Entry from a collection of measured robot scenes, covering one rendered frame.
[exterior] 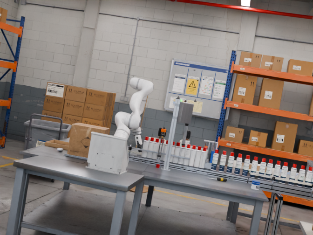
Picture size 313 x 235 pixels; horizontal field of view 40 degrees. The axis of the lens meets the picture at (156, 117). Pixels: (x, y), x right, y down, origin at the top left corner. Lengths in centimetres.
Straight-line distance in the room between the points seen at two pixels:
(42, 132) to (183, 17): 401
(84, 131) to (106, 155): 48
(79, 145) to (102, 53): 543
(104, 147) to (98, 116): 411
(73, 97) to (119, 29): 212
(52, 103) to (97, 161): 437
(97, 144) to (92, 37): 584
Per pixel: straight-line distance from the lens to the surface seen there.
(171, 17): 893
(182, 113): 400
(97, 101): 757
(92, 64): 920
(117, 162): 345
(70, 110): 770
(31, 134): 631
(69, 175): 325
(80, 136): 387
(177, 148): 418
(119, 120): 372
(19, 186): 346
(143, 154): 421
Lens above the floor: 150
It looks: 3 degrees down
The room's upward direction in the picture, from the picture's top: 10 degrees clockwise
